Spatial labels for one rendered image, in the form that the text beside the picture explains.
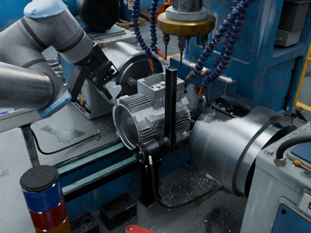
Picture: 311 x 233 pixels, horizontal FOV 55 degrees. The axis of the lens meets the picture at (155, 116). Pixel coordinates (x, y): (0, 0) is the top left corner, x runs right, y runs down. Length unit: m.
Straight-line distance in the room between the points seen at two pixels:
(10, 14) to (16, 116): 5.45
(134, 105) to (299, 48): 0.64
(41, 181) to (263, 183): 0.45
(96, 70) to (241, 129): 0.44
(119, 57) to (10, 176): 0.59
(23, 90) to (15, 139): 0.82
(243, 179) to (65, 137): 0.83
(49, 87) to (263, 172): 0.50
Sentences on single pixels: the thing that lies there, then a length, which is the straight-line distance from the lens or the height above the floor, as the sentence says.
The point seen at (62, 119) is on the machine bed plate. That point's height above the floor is 0.80.
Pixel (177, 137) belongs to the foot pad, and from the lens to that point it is 1.00.
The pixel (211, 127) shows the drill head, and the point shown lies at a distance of 0.80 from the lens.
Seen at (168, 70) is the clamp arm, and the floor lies 1.25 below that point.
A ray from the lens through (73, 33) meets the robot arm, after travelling 0.80.
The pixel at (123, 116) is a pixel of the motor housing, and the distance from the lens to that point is 1.05.
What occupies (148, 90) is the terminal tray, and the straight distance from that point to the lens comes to 0.94.
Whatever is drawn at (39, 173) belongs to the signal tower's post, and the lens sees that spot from 0.53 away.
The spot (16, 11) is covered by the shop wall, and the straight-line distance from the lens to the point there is 6.45.
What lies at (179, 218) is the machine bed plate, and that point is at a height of 0.80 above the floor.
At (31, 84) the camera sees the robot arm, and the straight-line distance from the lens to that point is 0.63.
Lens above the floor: 1.55
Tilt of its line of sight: 31 degrees down
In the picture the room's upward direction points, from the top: straight up
